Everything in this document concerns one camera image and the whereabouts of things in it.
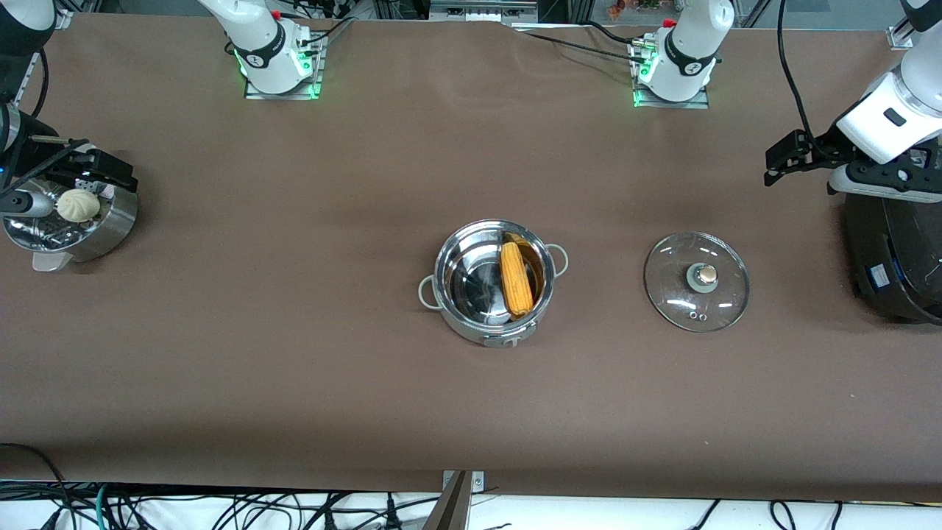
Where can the silver background frame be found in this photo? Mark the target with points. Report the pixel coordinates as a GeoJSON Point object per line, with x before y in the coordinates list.
{"type": "Point", "coordinates": [482, 11]}

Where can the dark metal bar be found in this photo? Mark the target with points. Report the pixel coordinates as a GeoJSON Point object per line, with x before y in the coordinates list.
{"type": "Point", "coordinates": [450, 511]}

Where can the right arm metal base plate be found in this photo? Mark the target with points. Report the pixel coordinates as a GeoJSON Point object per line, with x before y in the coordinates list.
{"type": "Point", "coordinates": [287, 92]}

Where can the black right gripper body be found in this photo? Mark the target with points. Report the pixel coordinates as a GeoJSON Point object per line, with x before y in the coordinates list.
{"type": "Point", "coordinates": [38, 154]}

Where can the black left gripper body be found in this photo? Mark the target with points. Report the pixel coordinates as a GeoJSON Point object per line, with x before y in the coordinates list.
{"type": "Point", "coordinates": [826, 148]}

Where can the black rice cooker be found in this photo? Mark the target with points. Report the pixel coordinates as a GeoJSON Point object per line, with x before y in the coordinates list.
{"type": "Point", "coordinates": [898, 258]}

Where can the glass lid with copper knob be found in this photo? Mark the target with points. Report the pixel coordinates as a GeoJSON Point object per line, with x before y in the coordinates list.
{"type": "Point", "coordinates": [677, 294]}

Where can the silver table edge bracket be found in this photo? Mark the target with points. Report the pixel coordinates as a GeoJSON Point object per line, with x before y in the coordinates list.
{"type": "Point", "coordinates": [478, 482]}

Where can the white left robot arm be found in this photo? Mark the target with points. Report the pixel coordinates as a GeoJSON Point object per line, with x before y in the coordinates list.
{"type": "Point", "coordinates": [912, 96]}

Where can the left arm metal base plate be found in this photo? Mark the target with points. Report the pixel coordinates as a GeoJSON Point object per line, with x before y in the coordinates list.
{"type": "Point", "coordinates": [699, 103]}

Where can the yellow corn cob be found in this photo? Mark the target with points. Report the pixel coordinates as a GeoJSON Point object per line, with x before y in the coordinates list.
{"type": "Point", "coordinates": [516, 287]}

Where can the steel steamer pot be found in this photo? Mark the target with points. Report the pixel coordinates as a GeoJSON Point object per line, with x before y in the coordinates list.
{"type": "Point", "coordinates": [110, 224]}

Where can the aluminium profile rail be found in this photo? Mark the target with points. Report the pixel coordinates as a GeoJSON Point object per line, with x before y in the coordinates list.
{"type": "Point", "coordinates": [899, 37]}
{"type": "Point", "coordinates": [59, 18]}

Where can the white steamed bun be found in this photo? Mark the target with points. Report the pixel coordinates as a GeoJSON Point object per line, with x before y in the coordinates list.
{"type": "Point", "coordinates": [79, 206]}

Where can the orange background item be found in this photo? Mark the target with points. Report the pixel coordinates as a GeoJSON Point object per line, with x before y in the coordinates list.
{"type": "Point", "coordinates": [617, 9]}

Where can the brown table cover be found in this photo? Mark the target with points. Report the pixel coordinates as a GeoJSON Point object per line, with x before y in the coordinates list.
{"type": "Point", "coordinates": [471, 412]}

